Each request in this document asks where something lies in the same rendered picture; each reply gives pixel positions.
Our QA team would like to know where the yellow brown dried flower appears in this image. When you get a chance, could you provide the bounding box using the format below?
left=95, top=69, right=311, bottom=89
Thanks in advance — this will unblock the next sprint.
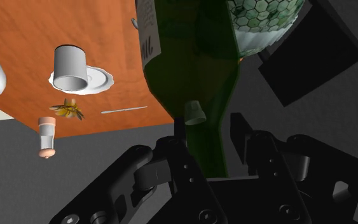
left=49, top=98, right=85, bottom=121

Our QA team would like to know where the green hexagon patterned vase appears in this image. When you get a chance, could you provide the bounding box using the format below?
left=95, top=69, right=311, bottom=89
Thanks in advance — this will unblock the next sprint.
left=227, top=0, right=306, bottom=59

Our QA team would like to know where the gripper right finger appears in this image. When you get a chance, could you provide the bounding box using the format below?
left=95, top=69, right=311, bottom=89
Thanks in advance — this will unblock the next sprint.
left=230, top=112, right=358, bottom=224

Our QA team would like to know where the dark green glass bottle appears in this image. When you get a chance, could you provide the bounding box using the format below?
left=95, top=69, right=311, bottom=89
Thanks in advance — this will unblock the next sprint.
left=134, top=0, right=242, bottom=179

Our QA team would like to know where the white saucer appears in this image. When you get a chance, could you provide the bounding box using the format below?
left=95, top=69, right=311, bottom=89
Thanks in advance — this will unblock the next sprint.
left=48, top=65, right=115, bottom=95

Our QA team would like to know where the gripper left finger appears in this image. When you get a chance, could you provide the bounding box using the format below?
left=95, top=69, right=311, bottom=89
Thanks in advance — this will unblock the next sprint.
left=48, top=118, right=229, bottom=224

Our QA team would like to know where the small pale grey cup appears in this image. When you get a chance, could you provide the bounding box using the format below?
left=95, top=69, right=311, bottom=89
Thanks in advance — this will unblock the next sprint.
left=184, top=100, right=207, bottom=126

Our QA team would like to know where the orange wooden table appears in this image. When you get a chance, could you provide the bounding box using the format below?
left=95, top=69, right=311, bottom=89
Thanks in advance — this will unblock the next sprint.
left=0, top=0, right=245, bottom=139

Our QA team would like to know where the glass shaker with pink caps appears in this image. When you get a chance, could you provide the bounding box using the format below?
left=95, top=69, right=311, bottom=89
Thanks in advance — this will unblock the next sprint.
left=38, top=116, right=57, bottom=159

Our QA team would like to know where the thin silver knife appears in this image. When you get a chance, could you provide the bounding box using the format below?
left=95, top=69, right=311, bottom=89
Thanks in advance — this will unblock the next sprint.
left=100, top=106, right=148, bottom=115

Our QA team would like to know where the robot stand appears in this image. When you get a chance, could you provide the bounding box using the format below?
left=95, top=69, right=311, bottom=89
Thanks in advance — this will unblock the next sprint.
left=257, top=0, right=358, bottom=108

